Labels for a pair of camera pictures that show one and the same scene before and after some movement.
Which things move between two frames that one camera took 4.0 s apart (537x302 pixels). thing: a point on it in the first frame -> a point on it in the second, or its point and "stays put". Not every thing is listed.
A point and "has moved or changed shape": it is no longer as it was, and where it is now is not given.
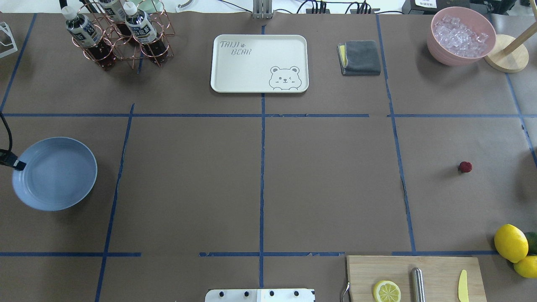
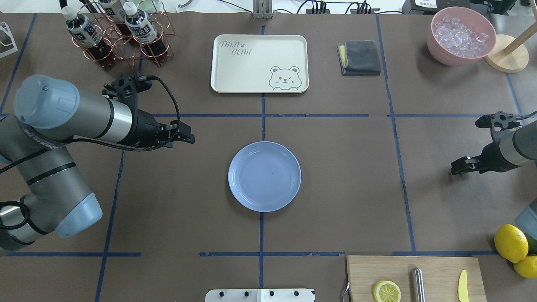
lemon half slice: [387, 291] stays put
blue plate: [60, 173] has moved or changed shape
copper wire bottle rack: [115, 29] stays put
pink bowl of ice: [460, 36] stays put
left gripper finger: [8, 158] -> [147, 127]
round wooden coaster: [509, 54] stays put
